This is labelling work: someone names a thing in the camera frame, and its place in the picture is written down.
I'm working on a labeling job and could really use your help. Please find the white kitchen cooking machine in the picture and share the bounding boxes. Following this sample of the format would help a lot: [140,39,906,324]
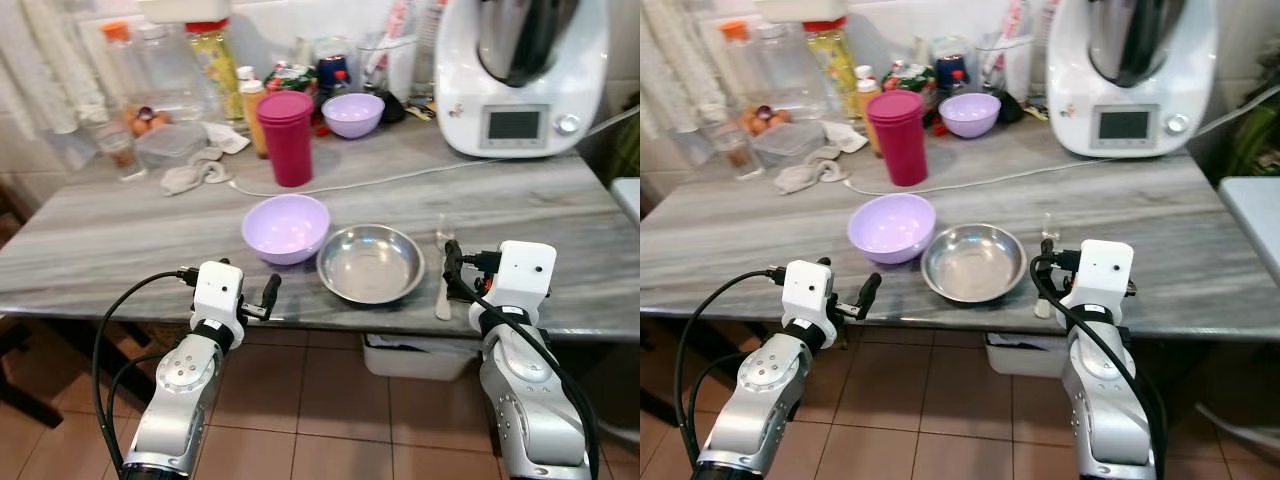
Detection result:
[1046,0,1219,159]
[436,0,610,159]

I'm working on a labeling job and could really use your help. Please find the white power cable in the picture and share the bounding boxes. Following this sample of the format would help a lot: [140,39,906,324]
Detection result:
[228,104,641,198]
[843,85,1280,197]

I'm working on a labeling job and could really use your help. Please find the beige patterned hanging towel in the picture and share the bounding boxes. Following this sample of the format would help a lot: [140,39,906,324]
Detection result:
[650,0,723,126]
[25,0,101,126]

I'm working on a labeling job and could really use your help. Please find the white plastic box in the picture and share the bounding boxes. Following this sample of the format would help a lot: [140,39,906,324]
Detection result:
[755,0,849,25]
[137,0,233,25]

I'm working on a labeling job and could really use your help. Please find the large lilac plastic bowl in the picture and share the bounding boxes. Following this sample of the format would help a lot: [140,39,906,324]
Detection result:
[241,194,331,266]
[847,193,938,266]

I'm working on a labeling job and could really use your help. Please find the small lilac plastic bowl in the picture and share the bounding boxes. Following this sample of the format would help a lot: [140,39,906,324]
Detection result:
[321,93,386,139]
[938,93,1002,139]

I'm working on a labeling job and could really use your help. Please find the large clear plastic bottle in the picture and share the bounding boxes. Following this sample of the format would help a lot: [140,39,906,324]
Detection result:
[752,25,826,119]
[135,25,206,119]

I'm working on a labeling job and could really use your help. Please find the magenta plastic cup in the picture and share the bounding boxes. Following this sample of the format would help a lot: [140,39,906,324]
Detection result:
[255,91,315,188]
[866,90,928,188]

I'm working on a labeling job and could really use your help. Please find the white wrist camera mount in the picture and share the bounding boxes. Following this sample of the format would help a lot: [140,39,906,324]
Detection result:
[1072,239,1135,311]
[192,261,247,327]
[782,260,837,324]
[490,241,557,313]

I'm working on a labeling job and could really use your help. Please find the shallow stainless steel bowl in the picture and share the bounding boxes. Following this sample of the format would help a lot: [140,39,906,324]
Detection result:
[316,224,426,306]
[920,223,1029,304]

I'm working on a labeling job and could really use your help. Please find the clear plastic food container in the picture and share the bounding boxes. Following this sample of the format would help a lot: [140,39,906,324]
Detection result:
[750,122,823,170]
[135,122,209,171]

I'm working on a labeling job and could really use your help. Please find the green red snack packet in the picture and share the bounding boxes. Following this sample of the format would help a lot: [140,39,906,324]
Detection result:
[265,62,319,99]
[885,62,937,99]

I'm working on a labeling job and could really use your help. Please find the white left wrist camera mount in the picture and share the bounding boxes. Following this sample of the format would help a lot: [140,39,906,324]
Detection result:
[192,261,247,327]
[782,260,837,324]

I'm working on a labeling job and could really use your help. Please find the small orange sauce bottle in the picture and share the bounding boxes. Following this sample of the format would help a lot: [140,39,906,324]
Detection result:
[242,80,269,159]
[858,80,885,159]

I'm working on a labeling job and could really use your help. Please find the crumpled grey cloth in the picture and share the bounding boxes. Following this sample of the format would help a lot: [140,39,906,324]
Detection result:
[160,148,233,196]
[773,148,847,196]

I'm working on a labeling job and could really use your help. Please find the clear jar with dark contents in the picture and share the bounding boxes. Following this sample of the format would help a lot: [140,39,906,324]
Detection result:
[932,38,976,96]
[315,38,359,96]

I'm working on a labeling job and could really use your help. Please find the white hanging towel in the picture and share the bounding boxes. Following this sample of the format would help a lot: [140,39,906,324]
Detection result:
[0,0,66,136]
[640,0,691,141]

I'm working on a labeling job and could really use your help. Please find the white paper napkin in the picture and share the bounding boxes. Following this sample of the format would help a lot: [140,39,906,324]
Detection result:
[203,122,251,156]
[820,122,869,155]

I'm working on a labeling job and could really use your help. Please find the orange capped clear bottle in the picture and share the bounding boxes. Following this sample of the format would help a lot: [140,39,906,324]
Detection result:
[720,20,759,111]
[100,20,141,111]

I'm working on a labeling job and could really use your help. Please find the red capped oil bottle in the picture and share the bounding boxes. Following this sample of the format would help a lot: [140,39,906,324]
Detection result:
[186,18,244,123]
[803,18,861,122]

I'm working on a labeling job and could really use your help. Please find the white plastic bin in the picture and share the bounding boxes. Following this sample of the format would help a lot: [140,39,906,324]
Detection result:
[362,333,481,382]
[985,333,1076,378]

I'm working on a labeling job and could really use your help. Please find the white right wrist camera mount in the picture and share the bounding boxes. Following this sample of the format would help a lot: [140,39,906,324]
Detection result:
[490,241,557,313]
[1072,239,1135,311]

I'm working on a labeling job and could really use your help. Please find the small black object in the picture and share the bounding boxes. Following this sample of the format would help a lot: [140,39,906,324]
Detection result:
[372,88,408,125]
[990,88,1026,125]

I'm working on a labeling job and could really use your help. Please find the clear plastic pitcher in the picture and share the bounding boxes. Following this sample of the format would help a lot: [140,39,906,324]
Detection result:
[358,33,419,101]
[975,33,1037,101]

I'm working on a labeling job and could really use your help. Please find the clear drinking glass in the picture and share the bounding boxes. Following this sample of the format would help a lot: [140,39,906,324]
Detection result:
[712,118,762,183]
[97,118,148,183]

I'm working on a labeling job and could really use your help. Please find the white side table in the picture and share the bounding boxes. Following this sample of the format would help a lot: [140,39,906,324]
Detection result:
[610,178,641,223]
[1218,177,1280,291]

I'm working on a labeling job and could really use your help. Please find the red white packet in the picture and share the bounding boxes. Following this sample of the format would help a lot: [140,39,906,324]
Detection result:
[385,0,421,61]
[1000,0,1041,61]

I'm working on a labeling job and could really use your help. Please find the steel fork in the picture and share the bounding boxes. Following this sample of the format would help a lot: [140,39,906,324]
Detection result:
[434,213,457,322]
[1034,212,1060,321]

